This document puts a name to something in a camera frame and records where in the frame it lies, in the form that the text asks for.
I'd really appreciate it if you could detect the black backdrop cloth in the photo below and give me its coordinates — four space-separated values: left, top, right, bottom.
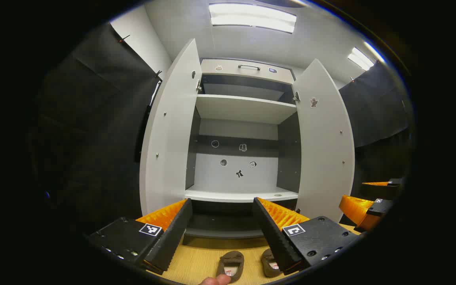
339 61 410 198
135 77 161 163
30 22 163 238

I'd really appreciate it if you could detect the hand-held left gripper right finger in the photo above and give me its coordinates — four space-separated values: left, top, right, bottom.
253 197 362 276

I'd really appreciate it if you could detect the ceiling light panel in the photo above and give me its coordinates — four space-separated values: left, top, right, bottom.
208 3 297 34
347 42 387 72

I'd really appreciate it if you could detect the brown fuzzy shoe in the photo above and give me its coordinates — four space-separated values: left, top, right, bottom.
260 248 282 277
217 251 245 283

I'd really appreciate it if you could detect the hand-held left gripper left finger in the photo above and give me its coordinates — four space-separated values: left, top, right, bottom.
87 198 193 276

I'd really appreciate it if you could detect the grey shoe cabinet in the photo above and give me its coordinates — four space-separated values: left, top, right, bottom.
183 59 303 239

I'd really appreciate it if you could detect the grey cabinet drawer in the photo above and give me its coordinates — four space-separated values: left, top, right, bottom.
200 59 295 84

